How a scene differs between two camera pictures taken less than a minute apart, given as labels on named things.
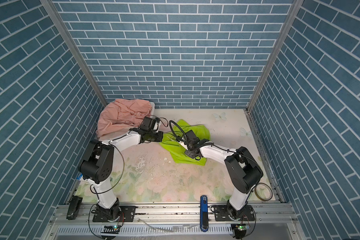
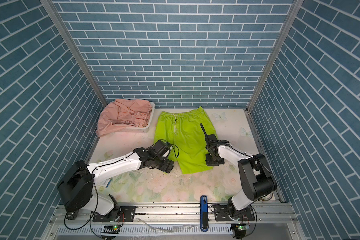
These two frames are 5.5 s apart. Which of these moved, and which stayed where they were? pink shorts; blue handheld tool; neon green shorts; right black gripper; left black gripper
Moved: right black gripper; left black gripper; neon green shorts
Stayed: blue handheld tool; pink shorts
